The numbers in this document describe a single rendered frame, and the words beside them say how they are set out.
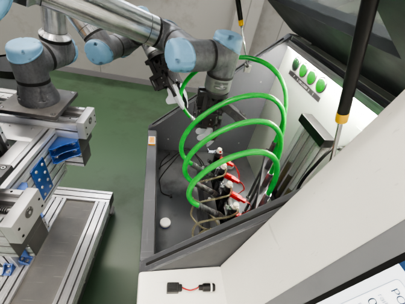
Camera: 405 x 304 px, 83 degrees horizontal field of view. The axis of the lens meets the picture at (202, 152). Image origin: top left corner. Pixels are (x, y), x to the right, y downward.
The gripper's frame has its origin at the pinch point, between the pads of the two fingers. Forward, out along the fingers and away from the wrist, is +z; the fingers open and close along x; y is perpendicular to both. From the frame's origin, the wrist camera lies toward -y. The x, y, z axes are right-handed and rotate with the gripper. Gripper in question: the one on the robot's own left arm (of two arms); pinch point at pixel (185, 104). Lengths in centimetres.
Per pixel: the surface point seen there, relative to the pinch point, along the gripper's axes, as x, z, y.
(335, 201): 36, 26, -39
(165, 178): -4.2, 25.5, 27.7
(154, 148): -3.5, 11.0, 25.2
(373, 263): 44, 32, -41
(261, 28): -269, -62, -2
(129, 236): -26, 65, 102
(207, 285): 36, 45, -4
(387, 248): 44, 30, -43
